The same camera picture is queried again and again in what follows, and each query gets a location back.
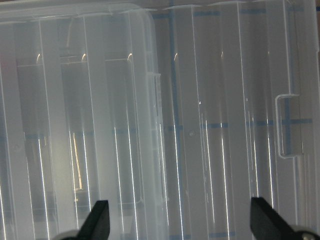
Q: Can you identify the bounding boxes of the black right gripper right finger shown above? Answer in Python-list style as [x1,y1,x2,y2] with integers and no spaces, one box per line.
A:
[250,197,300,240]

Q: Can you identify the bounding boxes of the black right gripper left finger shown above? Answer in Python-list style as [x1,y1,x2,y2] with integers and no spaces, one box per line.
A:
[76,200,110,240]

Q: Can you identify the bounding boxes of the clear plastic storage box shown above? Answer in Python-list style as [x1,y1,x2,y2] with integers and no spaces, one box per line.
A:
[0,0,170,240]

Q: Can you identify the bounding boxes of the clear plastic box lid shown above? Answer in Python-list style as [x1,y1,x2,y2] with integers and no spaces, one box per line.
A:
[141,0,320,240]

